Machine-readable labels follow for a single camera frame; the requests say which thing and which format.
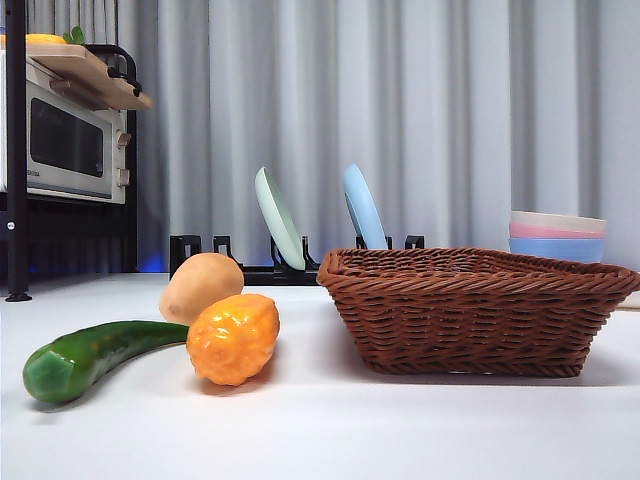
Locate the black dish rack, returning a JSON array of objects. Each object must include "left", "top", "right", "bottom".
[{"left": 169, "top": 233, "right": 426, "bottom": 287}]

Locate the green cucumber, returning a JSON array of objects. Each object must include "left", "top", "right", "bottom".
[{"left": 22, "top": 321, "right": 191, "bottom": 405}]

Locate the orange plastic corn cob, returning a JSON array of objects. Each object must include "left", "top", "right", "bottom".
[{"left": 186, "top": 293, "right": 281, "bottom": 387}]

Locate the light blue plate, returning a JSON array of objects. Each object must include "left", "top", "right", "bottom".
[{"left": 342, "top": 163, "right": 390, "bottom": 250}]

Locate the black metal shelf frame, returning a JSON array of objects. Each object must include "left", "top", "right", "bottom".
[{"left": 0, "top": 0, "right": 141, "bottom": 303}]

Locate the white toaster oven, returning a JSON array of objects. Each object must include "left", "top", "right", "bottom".
[{"left": 0, "top": 49, "right": 129, "bottom": 205}]

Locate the pale green plate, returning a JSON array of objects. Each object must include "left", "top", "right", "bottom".
[{"left": 254, "top": 166, "right": 307, "bottom": 271}]

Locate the tan potato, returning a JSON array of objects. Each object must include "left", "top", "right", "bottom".
[{"left": 159, "top": 252, "right": 245, "bottom": 326}]

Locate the brown wicker basket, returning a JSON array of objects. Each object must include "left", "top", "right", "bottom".
[{"left": 316, "top": 245, "right": 640, "bottom": 377}]

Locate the yellow toy fruit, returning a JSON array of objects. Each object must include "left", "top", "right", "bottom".
[{"left": 0, "top": 33, "right": 69, "bottom": 47}]

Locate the pink bowl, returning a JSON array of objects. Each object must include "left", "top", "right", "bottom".
[{"left": 509, "top": 223, "right": 608, "bottom": 241}]

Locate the wooden cutting board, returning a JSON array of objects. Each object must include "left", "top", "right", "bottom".
[{"left": 25, "top": 43, "right": 155, "bottom": 111}]

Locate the grey curtain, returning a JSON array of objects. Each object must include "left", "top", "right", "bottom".
[{"left": 0, "top": 0, "right": 640, "bottom": 274}]

